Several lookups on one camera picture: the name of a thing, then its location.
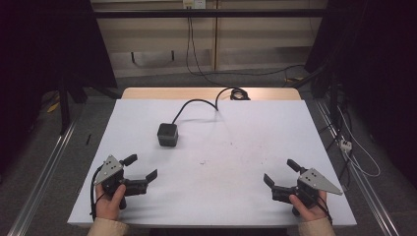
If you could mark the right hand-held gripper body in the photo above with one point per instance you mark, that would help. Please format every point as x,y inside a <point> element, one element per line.
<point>311,183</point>

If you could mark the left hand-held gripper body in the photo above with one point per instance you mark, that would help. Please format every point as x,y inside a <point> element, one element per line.
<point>109,173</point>

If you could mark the person's right hand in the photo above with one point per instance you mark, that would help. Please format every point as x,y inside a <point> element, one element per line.
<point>309,209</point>

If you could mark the person's left hand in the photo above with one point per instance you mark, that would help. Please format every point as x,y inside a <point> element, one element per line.
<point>109,203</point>

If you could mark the small black pen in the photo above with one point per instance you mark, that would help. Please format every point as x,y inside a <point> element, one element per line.
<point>88,139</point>

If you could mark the black cube device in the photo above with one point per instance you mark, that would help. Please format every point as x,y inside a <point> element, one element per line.
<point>167,134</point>

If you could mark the black metal stand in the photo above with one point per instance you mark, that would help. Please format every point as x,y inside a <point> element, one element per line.
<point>64,101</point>
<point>332,108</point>

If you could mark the yellow tape strip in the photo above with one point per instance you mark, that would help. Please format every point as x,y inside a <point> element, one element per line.
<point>53,106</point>

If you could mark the black horizontal bar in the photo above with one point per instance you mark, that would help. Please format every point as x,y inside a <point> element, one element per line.
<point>209,13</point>

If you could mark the aluminium rail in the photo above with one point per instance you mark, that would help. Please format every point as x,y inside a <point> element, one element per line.
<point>355,170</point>
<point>42,170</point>

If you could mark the white wall socket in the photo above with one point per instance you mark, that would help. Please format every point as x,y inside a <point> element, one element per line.
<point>194,3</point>

